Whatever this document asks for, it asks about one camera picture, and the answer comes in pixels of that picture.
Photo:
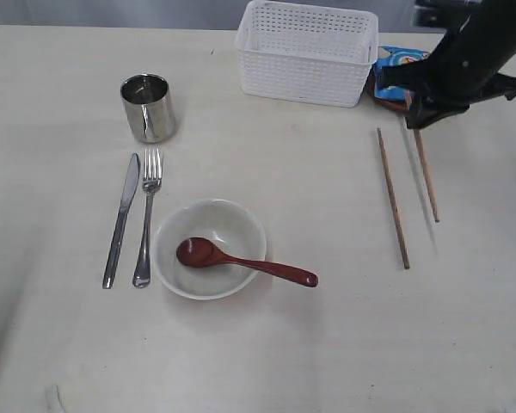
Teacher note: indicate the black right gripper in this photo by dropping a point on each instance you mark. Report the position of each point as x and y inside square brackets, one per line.
[464, 68]

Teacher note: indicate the brown wooden chopstick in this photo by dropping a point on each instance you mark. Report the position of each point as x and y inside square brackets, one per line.
[426, 174]
[393, 204]

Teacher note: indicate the blue chips snack bag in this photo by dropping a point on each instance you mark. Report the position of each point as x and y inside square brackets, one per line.
[393, 56]

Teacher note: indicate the brown round wooden plate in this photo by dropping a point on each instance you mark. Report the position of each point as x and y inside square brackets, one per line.
[399, 107]

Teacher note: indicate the white perforated plastic basket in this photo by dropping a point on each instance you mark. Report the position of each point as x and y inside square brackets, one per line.
[306, 53]

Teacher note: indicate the glossy ceramic bowl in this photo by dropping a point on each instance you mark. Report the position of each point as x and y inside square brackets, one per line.
[230, 226]

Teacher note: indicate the stainless steel cup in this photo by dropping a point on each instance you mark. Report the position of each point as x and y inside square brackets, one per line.
[147, 102]

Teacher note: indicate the dark wooden spoon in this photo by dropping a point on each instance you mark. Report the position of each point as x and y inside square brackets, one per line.
[199, 252]

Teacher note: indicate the silver metal fork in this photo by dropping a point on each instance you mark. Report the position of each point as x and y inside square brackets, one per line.
[151, 183]

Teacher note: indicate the silver metal table knife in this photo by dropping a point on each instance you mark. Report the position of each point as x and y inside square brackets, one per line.
[129, 190]

